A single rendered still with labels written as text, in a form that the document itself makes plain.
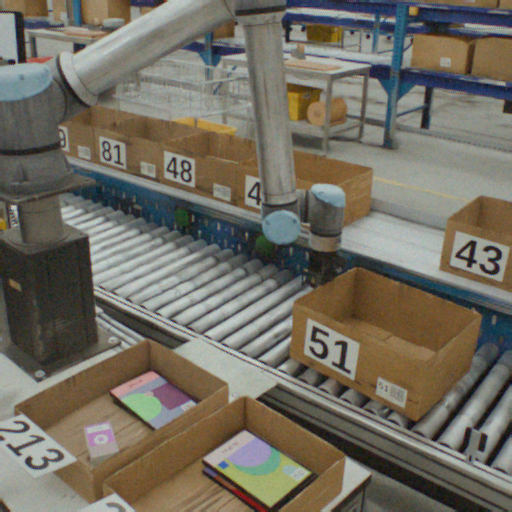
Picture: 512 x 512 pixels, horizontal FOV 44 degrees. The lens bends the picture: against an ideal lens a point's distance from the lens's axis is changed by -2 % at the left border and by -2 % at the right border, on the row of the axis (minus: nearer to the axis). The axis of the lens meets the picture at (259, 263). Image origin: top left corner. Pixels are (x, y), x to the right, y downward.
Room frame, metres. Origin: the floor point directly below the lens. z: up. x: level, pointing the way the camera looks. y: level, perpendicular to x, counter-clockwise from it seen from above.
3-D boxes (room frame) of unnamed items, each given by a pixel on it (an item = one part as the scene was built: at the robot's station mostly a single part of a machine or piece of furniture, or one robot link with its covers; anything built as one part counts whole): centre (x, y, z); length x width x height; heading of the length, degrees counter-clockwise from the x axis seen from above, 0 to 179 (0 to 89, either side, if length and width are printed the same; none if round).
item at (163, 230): (2.14, 0.52, 0.72); 0.52 x 0.05 x 0.05; 143
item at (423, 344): (1.44, -0.33, 0.83); 0.39 x 0.29 x 0.17; 49
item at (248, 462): (1.00, -0.01, 0.79); 0.19 x 0.14 x 0.02; 48
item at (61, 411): (1.14, 0.29, 0.80); 0.38 x 0.28 x 0.10; 140
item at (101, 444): (1.05, 0.32, 0.78); 0.10 x 0.06 x 0.05; 23
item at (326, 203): (1.63, -0.17, 1.11); 0.10 x 0.09 x 0.12; 88
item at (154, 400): (1.22, 0.23, 0.78); 0.19 x 0.14 x 0.02; 45
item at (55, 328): (1.48, 0.55, 0.91); 0.26 x 0.26 x 0.33; 48
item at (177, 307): (1.87, 0.15, 0.72); 0.52 x 0.05 x 0.05; 143
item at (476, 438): (1.07, -0.47, 0.78); 0.05 x 0.01 x 0.11; 53
